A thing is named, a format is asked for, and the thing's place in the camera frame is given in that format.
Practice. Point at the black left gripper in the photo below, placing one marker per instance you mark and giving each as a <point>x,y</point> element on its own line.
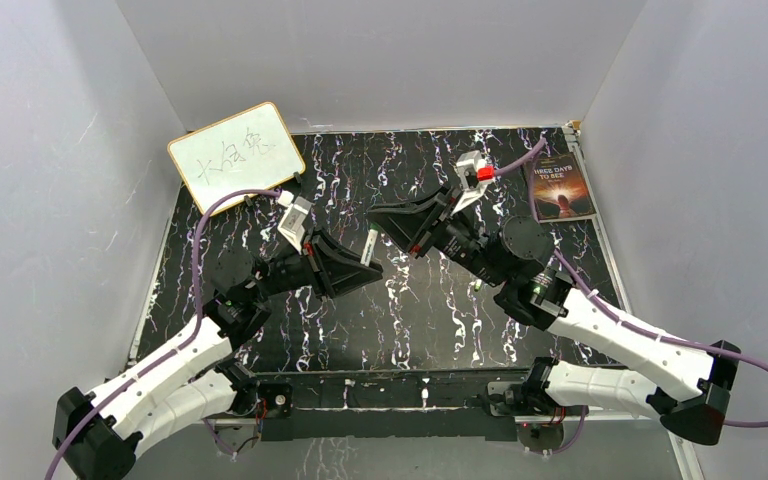
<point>337,269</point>

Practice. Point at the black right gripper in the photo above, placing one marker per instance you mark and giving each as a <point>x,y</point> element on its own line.
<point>411,221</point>

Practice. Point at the white pen red tip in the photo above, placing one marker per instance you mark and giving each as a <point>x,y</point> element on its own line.
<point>369,248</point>

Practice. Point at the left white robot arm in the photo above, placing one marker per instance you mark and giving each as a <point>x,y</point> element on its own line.
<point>100,434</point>

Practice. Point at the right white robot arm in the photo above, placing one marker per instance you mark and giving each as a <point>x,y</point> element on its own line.
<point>655,376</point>

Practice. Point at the dark paperback book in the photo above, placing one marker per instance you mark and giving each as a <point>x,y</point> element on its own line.
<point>559,189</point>

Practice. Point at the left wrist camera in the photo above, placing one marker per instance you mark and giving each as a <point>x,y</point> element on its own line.
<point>291,226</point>

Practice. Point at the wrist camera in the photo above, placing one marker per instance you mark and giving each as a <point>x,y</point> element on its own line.
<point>291,226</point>
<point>475,175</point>

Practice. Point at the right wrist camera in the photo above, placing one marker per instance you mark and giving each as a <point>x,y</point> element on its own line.
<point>475,175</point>

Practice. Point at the small whiteboard wooden frame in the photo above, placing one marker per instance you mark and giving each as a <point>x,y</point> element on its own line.
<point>250,150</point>

